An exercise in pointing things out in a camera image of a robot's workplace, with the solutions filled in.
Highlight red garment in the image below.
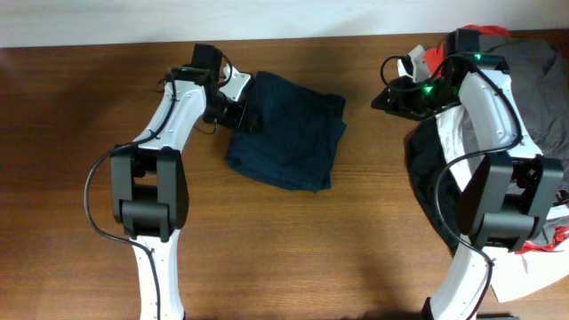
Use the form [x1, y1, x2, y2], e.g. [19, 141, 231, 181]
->
[421, 25, 511, 76]

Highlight dark blue shorts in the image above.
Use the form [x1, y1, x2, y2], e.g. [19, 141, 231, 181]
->
[225, 71, 347, 193]

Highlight black garment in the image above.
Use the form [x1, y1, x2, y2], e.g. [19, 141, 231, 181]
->
[405, 118, 461, 254]

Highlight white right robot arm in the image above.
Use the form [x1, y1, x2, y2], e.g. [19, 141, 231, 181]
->
[371, 52, 564, 319]

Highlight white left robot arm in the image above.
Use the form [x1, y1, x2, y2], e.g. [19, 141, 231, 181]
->
[110, 66, 259, 319]

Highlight white garment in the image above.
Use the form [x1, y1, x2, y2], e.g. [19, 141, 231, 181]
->
[432, 107, 568, 302]

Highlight grey garment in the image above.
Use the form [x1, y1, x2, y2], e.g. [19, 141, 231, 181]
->
[479, 35, 568, 191]

